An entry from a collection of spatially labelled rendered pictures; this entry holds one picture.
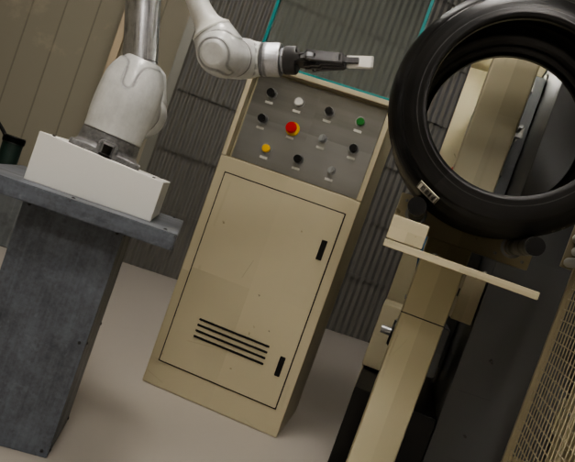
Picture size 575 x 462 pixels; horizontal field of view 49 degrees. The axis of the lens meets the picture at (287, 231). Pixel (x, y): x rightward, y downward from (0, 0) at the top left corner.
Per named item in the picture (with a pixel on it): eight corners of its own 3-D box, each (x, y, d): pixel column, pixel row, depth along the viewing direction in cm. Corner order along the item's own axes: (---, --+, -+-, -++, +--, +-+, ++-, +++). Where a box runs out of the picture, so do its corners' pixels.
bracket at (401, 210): (391, 224, 188) (402, 192, 187) (525, 270, 180) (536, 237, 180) (390, 223, 184) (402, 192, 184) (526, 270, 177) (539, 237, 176)
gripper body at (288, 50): (281, 40, 165) (316, 41, 163) (287, 50, 173) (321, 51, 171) (279, 69, 165) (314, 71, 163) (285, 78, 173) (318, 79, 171)
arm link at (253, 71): (266, 81, 176) (254, 79, 164) (213, 79, 179) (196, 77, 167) (267, 39, 174) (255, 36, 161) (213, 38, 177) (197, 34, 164)
